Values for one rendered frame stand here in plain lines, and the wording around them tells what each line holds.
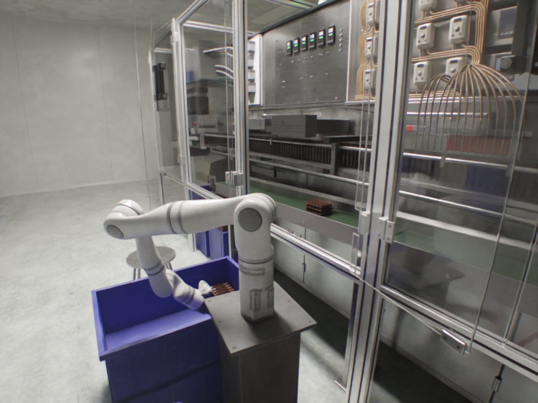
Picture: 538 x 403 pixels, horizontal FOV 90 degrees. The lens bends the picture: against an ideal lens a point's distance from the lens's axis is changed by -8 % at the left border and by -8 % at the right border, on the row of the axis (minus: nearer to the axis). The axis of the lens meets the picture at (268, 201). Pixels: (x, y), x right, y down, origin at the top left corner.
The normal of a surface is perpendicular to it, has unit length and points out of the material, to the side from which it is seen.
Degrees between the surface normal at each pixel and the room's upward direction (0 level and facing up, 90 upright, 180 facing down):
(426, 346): 90
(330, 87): 90
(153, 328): 0
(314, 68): 90
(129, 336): 0
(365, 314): 90
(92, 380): 0
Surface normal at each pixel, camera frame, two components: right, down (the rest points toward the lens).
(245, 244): -0.33, 0.26
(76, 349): 0.00, -0.96
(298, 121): -0.84, 0.15
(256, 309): 0.45, 0.24
